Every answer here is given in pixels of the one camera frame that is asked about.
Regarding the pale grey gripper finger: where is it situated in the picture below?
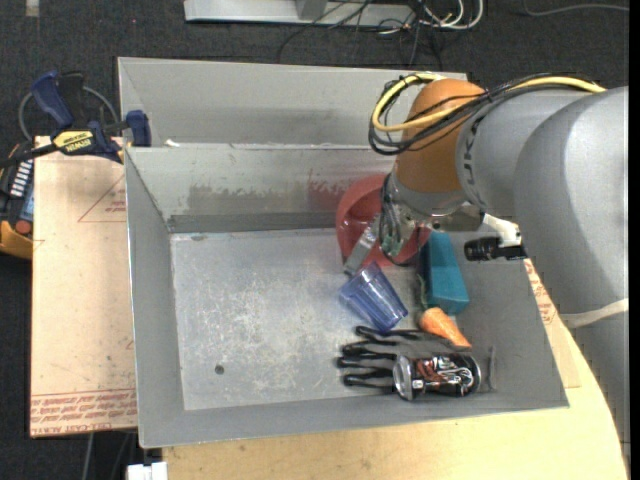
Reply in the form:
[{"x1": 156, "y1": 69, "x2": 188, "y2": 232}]
[{"x1": 343, "y1": 226, "x2": 378, "y2": 276}]

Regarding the grey metal bin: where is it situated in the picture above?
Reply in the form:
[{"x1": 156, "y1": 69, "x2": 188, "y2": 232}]
[{"x1": 117, "y1": 56, "x2": 571, "y2": 450}]

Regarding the teal box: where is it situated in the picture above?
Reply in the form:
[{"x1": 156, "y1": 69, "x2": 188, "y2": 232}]
[{"x1": 418, "y1": 230, "x2": 471, "y2": 316}]

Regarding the orange toy carrot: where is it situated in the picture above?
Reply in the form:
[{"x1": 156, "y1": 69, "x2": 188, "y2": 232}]
[{"x1": 415, "y1": 272, "x2": 473, "y2": 350}]

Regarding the red plastic bowl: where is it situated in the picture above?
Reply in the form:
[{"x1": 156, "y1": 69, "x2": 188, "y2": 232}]
[{"x1": 335, "y1": 174, "x2": 432, "y2": 268}]

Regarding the black cylinder on white bracket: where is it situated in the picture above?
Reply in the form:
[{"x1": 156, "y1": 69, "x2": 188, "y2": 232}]
[{"x1": 463, "y1": 212, "x2": 527, "y2": 264}]

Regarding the blue clear plastic cup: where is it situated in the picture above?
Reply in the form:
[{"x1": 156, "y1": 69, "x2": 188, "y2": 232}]
[{"x1": 338, "y1": 261, "x2": 409, "y2": 334}]

